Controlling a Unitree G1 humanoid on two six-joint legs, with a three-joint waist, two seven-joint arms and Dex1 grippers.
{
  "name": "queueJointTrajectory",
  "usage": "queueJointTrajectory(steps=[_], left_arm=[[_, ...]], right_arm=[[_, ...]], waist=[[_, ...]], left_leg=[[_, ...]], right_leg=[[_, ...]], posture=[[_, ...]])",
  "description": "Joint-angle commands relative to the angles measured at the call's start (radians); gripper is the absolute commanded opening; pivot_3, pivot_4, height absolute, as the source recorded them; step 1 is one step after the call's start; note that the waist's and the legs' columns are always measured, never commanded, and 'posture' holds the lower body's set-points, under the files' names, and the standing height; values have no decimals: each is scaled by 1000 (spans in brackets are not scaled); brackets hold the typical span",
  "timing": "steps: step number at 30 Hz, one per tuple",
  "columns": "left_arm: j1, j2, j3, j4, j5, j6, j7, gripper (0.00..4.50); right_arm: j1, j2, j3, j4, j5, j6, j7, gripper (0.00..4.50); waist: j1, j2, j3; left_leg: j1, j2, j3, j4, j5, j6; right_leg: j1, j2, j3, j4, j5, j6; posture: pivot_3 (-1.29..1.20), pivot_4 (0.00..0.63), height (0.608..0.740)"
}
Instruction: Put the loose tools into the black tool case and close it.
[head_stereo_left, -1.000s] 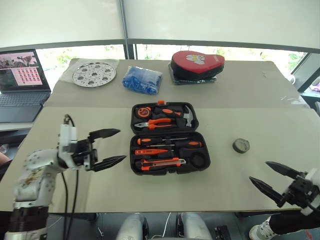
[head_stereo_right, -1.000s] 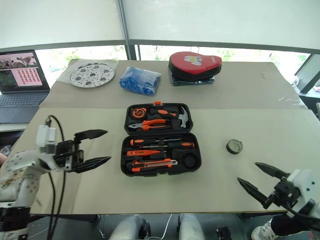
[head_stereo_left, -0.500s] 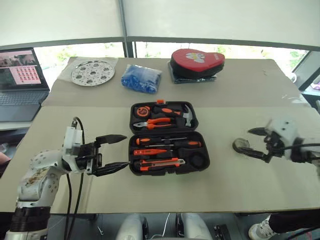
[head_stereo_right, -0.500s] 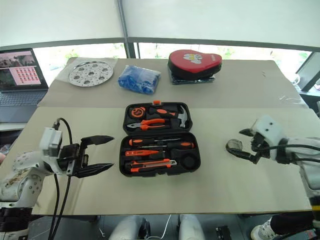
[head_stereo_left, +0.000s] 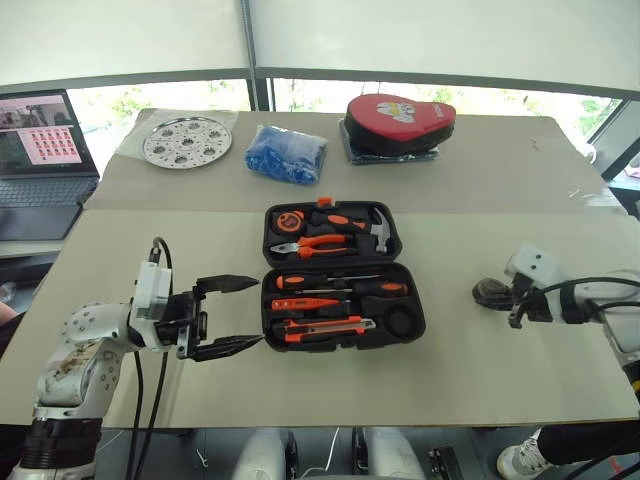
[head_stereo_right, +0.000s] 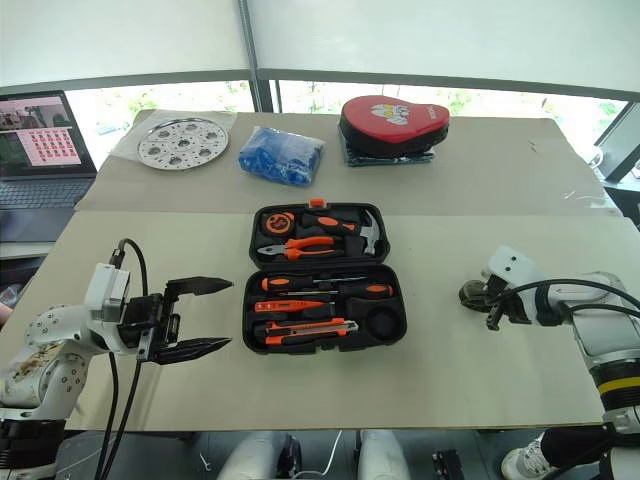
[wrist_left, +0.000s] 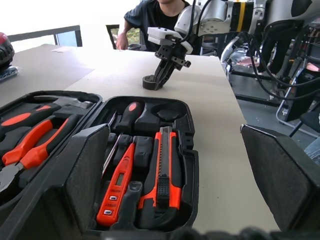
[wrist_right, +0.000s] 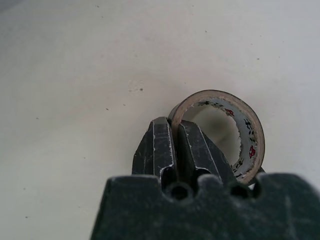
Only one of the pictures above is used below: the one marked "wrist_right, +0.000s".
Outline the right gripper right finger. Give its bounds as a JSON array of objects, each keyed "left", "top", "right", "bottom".
[{"left": 177, "top": 119, "right": 238, "bottom": 191}]

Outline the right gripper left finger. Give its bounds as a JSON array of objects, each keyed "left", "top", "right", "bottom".
[{"left": 132, "top": 116, "right": 179, "bottom": 194}]

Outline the black electrical tape roll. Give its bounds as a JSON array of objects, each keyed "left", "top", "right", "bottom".
[{"left": 167, "top": 89, "right": 266, "bottom": 187}]

